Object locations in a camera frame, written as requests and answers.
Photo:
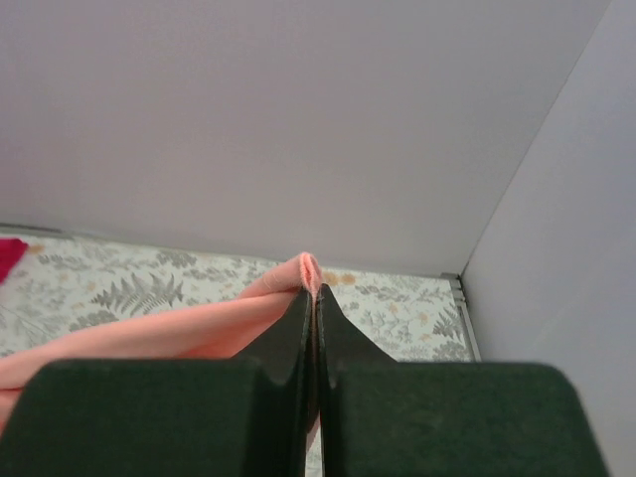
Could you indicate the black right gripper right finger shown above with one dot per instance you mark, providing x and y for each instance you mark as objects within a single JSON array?
[{"x": 383, "y": 417}]

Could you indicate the aluminium frame rail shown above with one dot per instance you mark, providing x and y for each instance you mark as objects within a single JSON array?
[{"x": 461, "y": 305}]

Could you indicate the folded red t shirt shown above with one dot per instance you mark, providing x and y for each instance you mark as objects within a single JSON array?
[{"x": 11, "y": 252}]

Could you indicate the floral patterned table mat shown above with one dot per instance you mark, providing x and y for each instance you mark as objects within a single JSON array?
[{"x": 63, "y": 285}]

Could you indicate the salmon pink t shirt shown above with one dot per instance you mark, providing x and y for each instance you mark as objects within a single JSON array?
[{"x": 210, "y": 331}]

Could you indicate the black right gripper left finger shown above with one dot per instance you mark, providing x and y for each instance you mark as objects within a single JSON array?
[{"x": 243, "y": 416}]

